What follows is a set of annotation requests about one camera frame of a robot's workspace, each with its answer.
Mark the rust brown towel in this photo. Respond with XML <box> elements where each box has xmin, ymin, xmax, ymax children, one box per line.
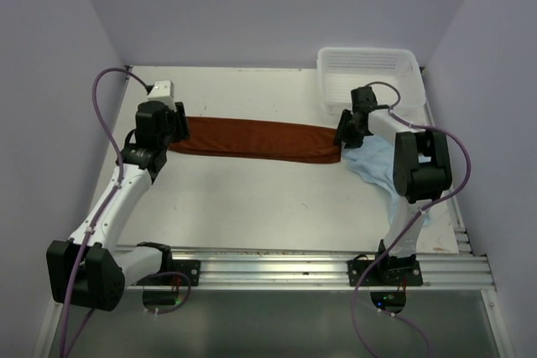
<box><xmin>169</xmin><ymin>117</ymin><xmax>341</xmax><ymax>164</ymax></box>

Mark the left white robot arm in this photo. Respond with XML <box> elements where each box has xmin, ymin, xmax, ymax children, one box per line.
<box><xmin>46</xmin><ymin>101</ymin><xmax>190</xmax><ymax>311</ymax></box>

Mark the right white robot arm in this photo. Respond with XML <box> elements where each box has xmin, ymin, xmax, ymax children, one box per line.
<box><xmin>335</xmin><ymin>84</ymin><xmax>452</xmax><ymax>287</ymax></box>

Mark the white plastic basket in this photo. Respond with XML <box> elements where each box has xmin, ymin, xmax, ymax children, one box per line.
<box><xmin>316</xmin><ymin>47</ymin><xmax>426</xmax><ymax>116</ymax></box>

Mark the light blue towel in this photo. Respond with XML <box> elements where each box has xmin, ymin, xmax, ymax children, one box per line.
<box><xmin>343</xmin><ymin>135</ymin><xmax>435</xmax><ymax>229</ymax></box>

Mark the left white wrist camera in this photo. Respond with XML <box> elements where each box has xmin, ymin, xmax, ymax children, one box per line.
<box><xmin>148</xmin><ymin>80</ymin><xmax>176</xmax><ymax>111</ymax></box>

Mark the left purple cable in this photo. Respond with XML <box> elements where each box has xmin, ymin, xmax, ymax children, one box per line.
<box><xmin>58</xmin><ymin>67</ymin><xmax>194</xmax><ymax>358</ymax></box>

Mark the purple cable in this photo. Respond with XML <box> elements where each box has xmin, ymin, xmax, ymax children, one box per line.
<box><xmin>58</xmin><ymin>67</ymin><xmax>194</xmax><ymax>358</ymax></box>
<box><xmin>351</xmin><ymin>82</ymin><xmax>473</xmax><ymax>358</ymax></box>

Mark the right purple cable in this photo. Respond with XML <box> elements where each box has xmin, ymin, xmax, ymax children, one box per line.
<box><xmin>351</xmin><ymin>82</ymin><xmax>473</xmax><ymax>358</ymax></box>

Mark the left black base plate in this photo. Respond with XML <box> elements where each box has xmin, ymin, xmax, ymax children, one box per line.
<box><xmin>162</xmin><ymin>259</ymin><xmax>201</xmax><ymax>287</ymax></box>

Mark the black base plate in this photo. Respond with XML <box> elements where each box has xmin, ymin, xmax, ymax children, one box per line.
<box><xmin>347</xmin><ymin>255</ymin><xmax>424</xmax><ymax>287</ymax></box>
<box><xmin>162</xmin><ymin>259</ymin><xmax>201</xmax><ymax>287</ymax></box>

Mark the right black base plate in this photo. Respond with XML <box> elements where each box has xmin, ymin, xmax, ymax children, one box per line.
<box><xmin>347</xmin><ymin>255</ymin><xmax>424</xmax><ymax>287</ymax></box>

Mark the aluminium mounting rail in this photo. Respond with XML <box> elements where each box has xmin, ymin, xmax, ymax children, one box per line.
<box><xmin>54</xmin><ymin>244</ymin><xmax>498</xmax><ymax>292</ymax></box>

